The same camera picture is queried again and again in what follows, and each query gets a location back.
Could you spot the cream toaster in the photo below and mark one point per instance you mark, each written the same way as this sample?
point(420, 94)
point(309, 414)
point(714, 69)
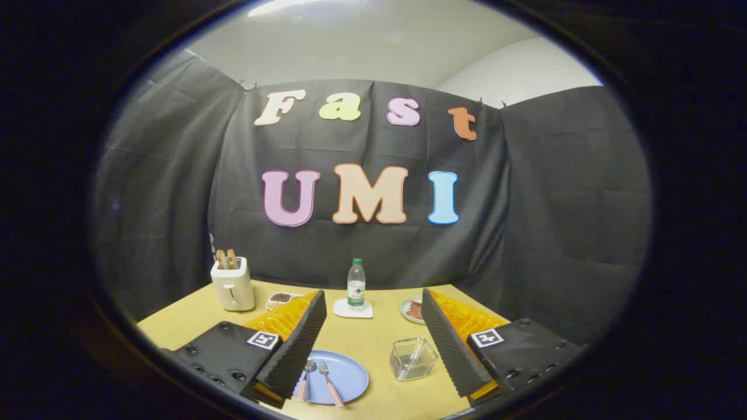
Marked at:
point(232, 286)

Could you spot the small plate with red food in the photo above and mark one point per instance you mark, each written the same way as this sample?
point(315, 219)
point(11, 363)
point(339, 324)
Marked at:
point(413, 309)

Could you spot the blue plate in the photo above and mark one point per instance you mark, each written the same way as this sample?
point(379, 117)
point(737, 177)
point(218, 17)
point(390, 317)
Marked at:
point(345, 376)

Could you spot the small dish of dark food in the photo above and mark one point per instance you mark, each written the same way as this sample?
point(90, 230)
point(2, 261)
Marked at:
point(281, 298)

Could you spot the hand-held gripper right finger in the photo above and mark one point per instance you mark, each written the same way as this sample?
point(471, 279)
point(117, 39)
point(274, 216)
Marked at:
point(452, 347)

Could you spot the clear plastic water bottle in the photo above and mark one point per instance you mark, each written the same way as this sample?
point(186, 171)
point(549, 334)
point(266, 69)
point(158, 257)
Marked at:
point(356, 284)

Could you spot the black backdrop cloth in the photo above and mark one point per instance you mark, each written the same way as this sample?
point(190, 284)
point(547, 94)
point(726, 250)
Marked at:
point(373, 192)

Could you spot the clear glass container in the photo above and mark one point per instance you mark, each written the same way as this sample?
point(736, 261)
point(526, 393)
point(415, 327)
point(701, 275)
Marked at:
point(413, 359)

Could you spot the toast slice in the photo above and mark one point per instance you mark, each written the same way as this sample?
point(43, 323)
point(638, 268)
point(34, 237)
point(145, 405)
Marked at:
point(231, 257)
point(221, 259)

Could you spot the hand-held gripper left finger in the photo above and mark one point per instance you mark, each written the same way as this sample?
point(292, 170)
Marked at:
point(295, 344)

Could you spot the white square coaster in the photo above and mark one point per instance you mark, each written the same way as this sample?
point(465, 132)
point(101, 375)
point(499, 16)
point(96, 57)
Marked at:
point(352, 310)

